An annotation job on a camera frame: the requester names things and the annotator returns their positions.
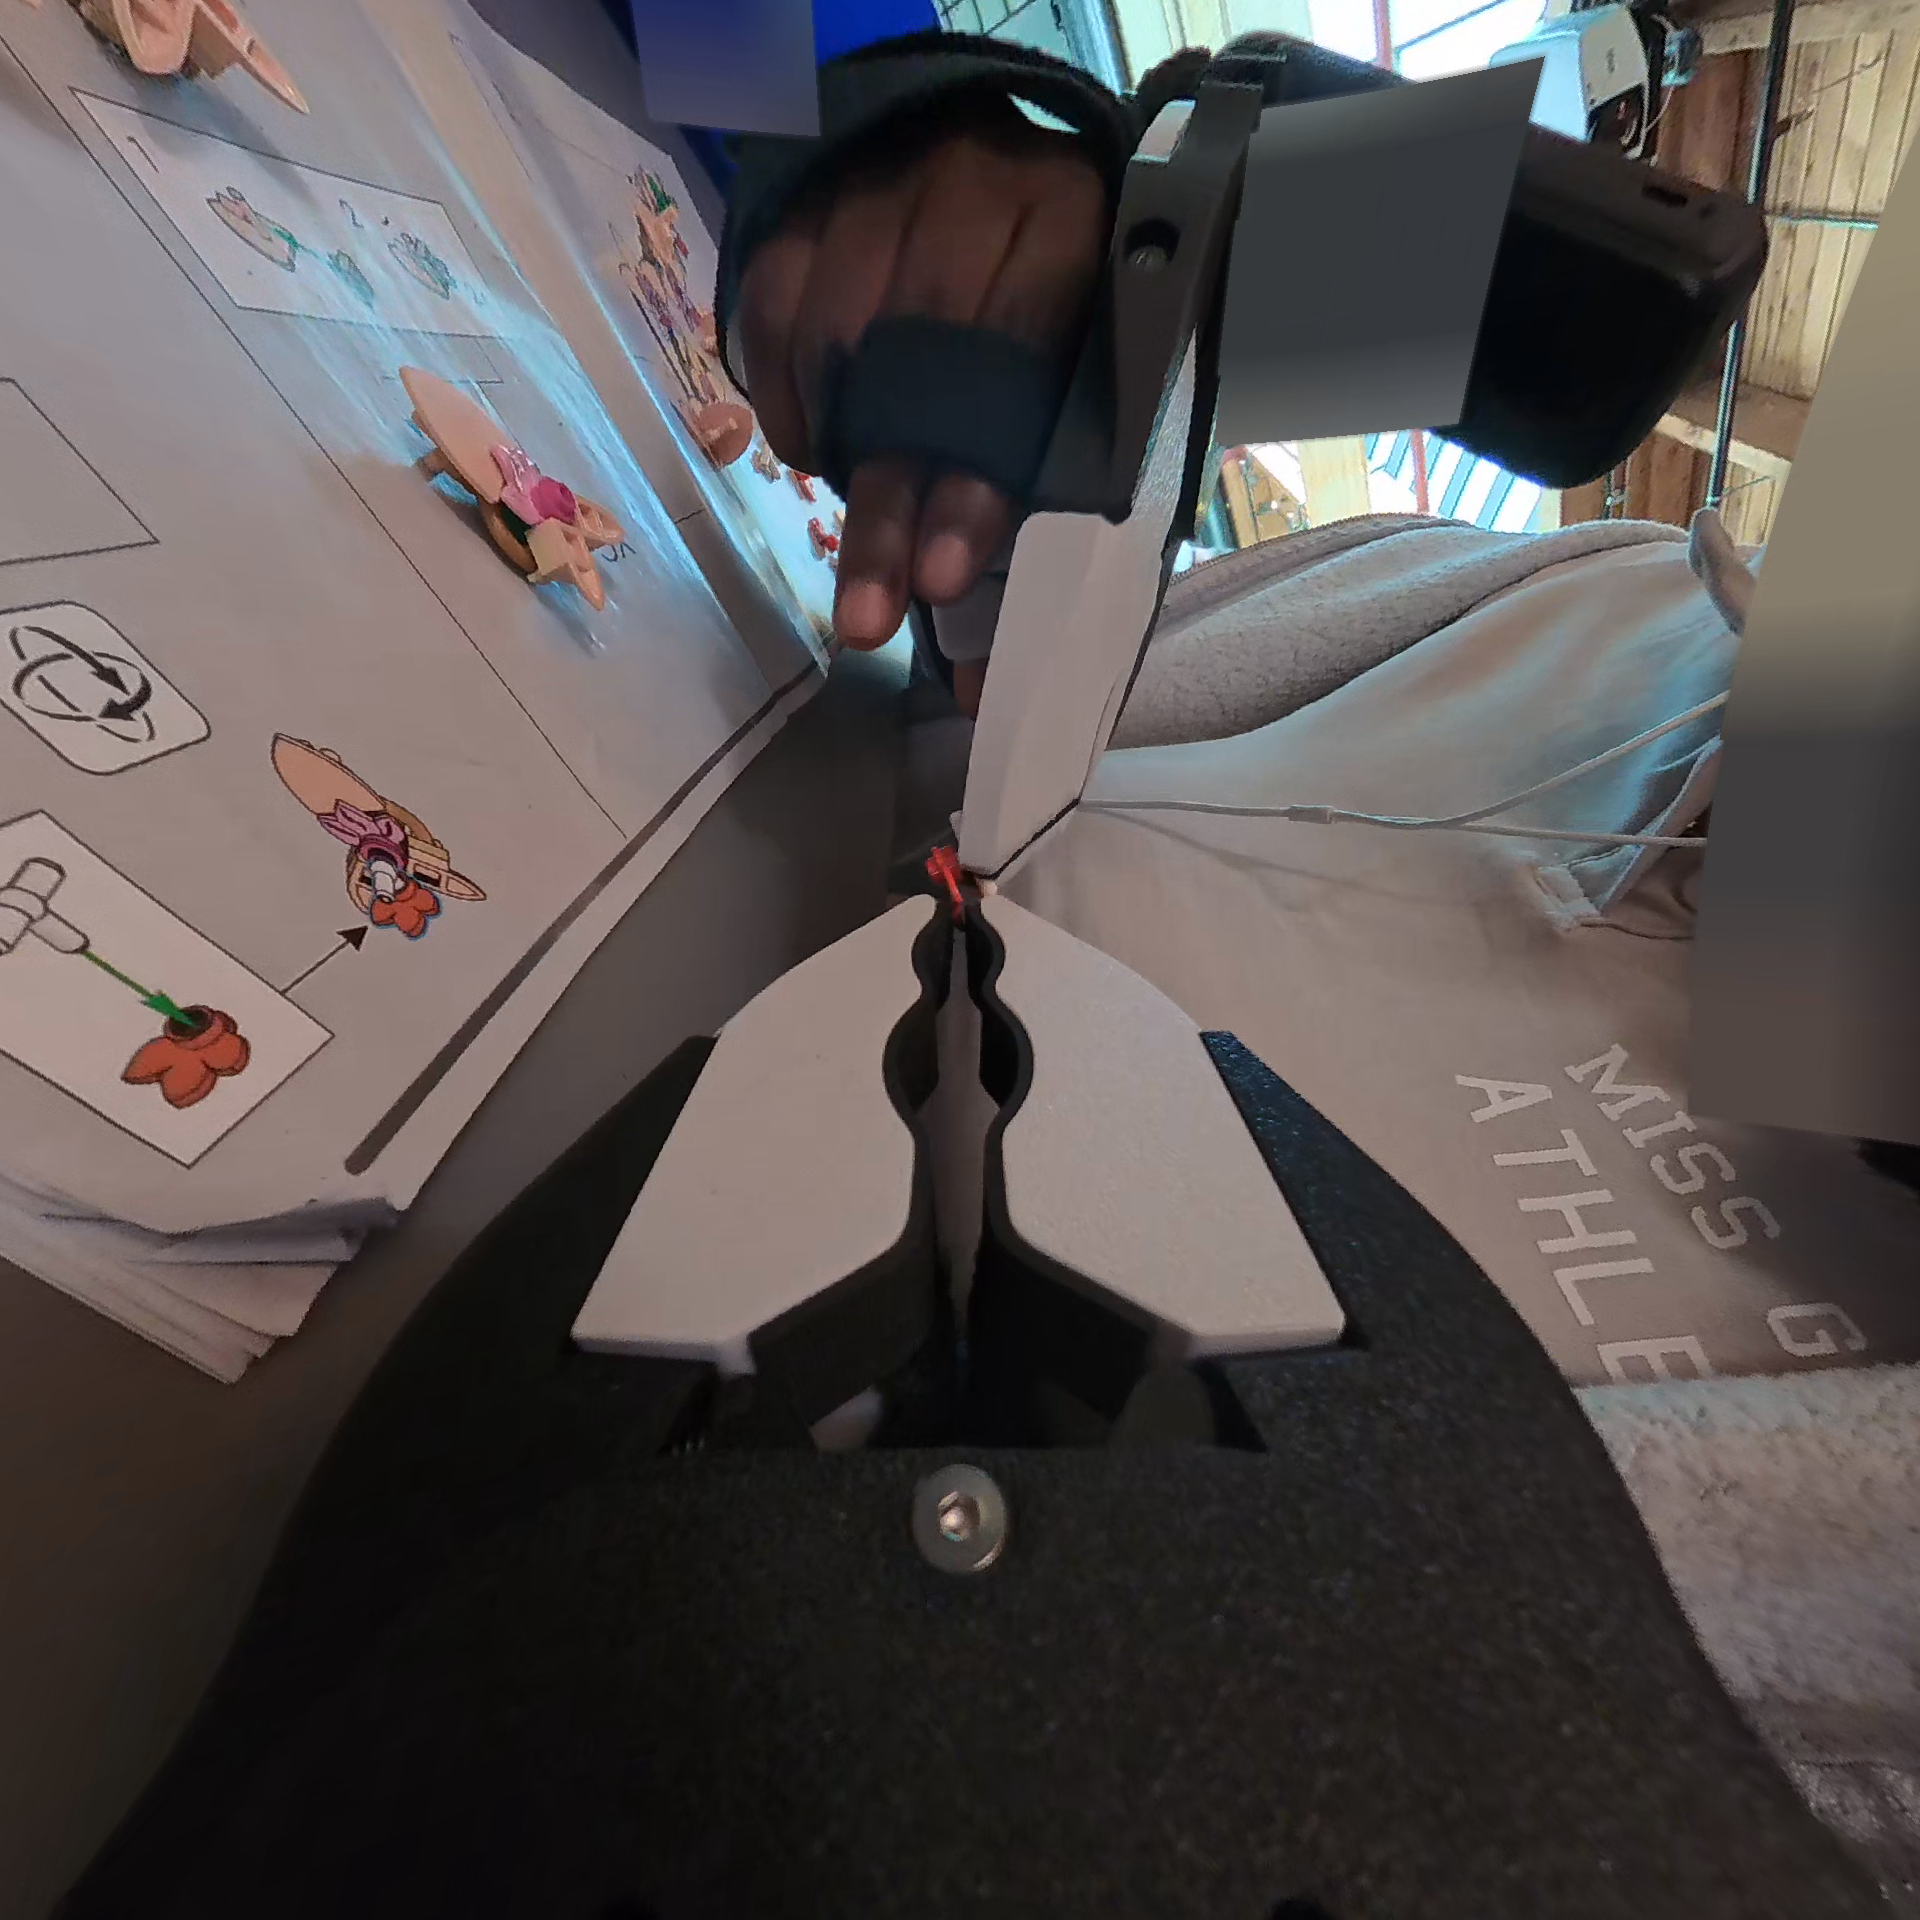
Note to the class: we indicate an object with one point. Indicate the white security camera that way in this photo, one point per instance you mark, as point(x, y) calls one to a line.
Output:
point(1590, 67)

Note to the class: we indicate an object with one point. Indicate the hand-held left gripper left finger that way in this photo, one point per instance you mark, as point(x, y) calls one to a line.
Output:
point(780, 1139)

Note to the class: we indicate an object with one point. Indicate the tan pink toy flower assembly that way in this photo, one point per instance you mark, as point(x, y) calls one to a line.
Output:
point(210, 39)
point(516, 495)

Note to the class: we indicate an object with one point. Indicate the small red toy flower piece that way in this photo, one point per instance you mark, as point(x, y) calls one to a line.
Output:
point(943, 876)

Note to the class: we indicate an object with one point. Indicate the person's right hand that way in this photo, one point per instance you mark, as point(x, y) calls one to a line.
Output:
point(930, 254)

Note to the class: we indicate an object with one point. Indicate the toy building instruction booklet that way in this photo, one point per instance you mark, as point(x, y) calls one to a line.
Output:
point(226, 451)

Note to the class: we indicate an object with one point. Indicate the grey printed sweatshirt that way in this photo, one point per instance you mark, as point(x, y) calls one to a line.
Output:
point(1350, 977)

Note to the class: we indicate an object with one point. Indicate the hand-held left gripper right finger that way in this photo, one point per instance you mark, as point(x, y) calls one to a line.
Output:
point(1154, 1170)

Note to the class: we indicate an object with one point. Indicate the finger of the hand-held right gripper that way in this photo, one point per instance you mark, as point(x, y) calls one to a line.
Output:
point(1186, 495)
point(1050, 676)

